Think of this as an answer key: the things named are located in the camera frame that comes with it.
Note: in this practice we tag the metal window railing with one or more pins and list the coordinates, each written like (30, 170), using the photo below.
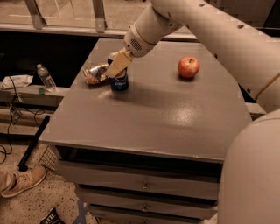
(100, 18)

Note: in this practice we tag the blue pepsi can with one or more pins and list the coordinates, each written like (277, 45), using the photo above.
(119, 82)

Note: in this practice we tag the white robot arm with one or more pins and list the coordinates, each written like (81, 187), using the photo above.
(250, 179)

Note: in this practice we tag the clear plastic water bottle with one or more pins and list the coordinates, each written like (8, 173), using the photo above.
(46, 78)

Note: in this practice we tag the white crumpled bag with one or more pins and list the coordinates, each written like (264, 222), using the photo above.
(16, 81)

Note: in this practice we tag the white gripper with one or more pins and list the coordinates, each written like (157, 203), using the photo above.
(137, 42)

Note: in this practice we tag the grey drawer cabinet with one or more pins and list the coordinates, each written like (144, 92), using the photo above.
(153, 153)

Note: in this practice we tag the tan sneaker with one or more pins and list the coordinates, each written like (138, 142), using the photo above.
(12, 185)

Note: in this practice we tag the black stick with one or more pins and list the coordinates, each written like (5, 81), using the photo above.
(22, 167)

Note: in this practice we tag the black printed packet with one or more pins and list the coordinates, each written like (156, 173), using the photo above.
(52, 218)

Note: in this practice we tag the red apple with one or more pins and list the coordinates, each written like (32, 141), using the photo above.
(188, 67)

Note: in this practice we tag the wire mesh basket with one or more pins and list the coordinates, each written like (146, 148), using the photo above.
(48, 160)

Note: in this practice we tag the crushed orange can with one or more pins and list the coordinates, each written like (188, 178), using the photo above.
(96, 74)

